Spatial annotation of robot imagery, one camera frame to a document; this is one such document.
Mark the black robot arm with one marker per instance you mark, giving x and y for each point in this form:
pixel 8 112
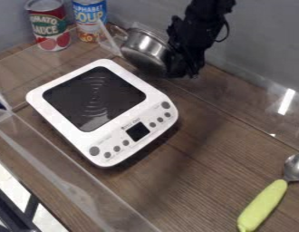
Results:
pixel 205 9

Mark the alphabet soup can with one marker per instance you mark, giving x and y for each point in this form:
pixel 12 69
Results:
pixel 90 13

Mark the spoon with green handle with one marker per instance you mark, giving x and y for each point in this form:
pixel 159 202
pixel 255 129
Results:
pixel 265 203

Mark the clear acrylic corner bracket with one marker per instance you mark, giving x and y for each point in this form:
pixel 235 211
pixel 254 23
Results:
pixel 117 40

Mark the black metal frame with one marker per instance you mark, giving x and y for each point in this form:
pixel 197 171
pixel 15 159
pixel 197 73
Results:
pixel 14 219

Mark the silver pot with handles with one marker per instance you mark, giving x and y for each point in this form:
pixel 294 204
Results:
pixel 145 49

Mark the white and black induction stove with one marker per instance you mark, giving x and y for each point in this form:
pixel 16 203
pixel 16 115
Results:
pixel 107 112

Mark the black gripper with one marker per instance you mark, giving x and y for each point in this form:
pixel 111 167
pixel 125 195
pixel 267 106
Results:
pixel 191 36

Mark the tomato sauce can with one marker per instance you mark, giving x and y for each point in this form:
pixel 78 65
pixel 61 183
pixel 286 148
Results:
pixel 50 24

